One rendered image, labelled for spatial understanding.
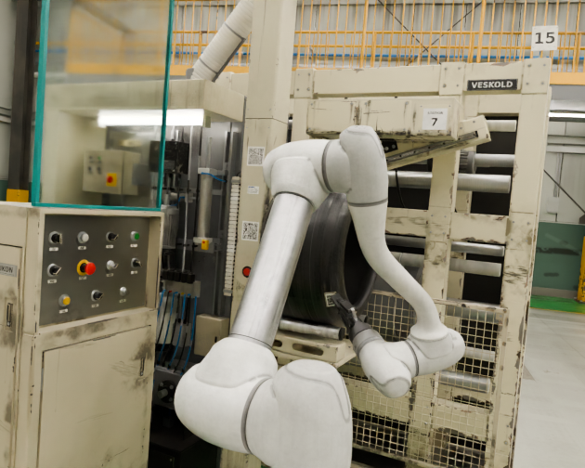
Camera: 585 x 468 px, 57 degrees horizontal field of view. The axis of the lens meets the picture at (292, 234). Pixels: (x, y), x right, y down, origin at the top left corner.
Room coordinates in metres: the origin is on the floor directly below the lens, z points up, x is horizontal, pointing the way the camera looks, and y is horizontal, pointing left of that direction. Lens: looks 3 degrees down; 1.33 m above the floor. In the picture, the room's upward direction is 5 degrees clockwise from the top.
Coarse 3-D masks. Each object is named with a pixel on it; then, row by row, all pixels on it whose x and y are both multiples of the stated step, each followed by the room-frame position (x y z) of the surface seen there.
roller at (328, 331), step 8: (280, 320) 1.93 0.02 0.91; (288, 320) 1.92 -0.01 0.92; (296, 320) 1.91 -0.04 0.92; (304, 320) 1.91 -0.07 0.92; (280, 328) 1.93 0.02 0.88; (288, 328) 1.92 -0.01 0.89; (296, 328) 1.90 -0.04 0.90; (304, 328) 1.89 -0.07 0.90; (312, 328) 1.87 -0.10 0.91; (320, 328) 1.86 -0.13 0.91; (328, 328) 1.85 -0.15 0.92; (336, 328) 1.84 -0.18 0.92; (320, 336) 1.87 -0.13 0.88; (328, 336) 1.85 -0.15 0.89; (336, 336) 1.83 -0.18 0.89
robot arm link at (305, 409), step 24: (312, 360) 1.06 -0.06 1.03; (264, 384) 1.04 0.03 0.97; (288, 384) 0.98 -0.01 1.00; (312, 384) 0.97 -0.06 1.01; (336, 384) 0.99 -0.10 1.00; (264, 408) 0.99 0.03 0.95; (288, 408) 0.96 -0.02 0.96; (312, 408) 0.95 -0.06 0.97; (336, 408) 0.97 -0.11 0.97; (264, 432) 0.98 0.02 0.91; (288, 432) 0.95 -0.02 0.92; (312, 432) 0.94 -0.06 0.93; (336, 432) 0.96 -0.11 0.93; (264, 456) 0.99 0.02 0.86; (288, 456) 0.95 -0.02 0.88; (312, 456) 0.94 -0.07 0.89; (336, 456) 0.95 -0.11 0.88
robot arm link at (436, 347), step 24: (360, 216) 1.31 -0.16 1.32; (384, 216) 1.33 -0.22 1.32; (360, 240) 1.34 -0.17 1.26; (384, 240) 1.35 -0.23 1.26; (384, 264) 1.35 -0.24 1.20; (408, 288) 1.39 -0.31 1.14; (432, 312) 1.43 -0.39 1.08; (408, 336) 1.49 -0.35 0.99; (432, 336) 1.43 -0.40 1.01; (456, 336) 1.47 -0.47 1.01; (432, 360) 1.43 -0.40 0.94; (456, 360) 1.46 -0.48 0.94
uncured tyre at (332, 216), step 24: (336, 192) 1.82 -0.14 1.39; (312, 216) 1.78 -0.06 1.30; (336, 216) 1.77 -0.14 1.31; (312, 240) 1.75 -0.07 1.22; (336, 240) 1.75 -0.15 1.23; (312, 264) 1.74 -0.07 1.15; (336, 264) 1.75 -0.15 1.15; (360, 264) 2.25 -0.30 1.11; (312, 288) 1.76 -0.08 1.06; (336, 288) 1.77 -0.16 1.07; (360, 288) 2.19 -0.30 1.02; (288, 312) 1.90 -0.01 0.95; (312, 312) 1.83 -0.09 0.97; (336, 312) 1.83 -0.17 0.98; (360, 312) 2.02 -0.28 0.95
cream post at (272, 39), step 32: (256, 0) 2.11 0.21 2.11; (288, 0) 2.10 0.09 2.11; (256, 32) 2.10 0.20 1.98; (288, 32) 2.12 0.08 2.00; (256, 64) 2.10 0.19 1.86; (288, 64) 2.14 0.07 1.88; (256, 96) 2.09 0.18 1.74; (288, 96) 2.16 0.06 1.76; (256, 128) 2.09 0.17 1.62; (224, 448) 2.10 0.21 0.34
